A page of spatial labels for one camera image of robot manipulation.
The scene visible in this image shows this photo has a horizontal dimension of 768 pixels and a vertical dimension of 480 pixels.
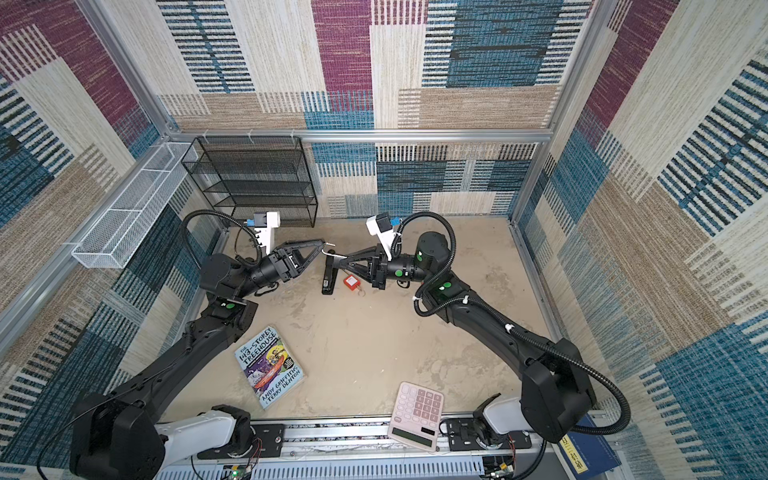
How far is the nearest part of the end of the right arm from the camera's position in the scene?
0.61m

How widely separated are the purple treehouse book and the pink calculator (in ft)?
0.89

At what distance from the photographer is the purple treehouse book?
808mm

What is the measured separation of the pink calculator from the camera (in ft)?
2.38

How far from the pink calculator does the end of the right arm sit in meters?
0.37

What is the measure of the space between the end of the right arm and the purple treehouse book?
39 centimetres
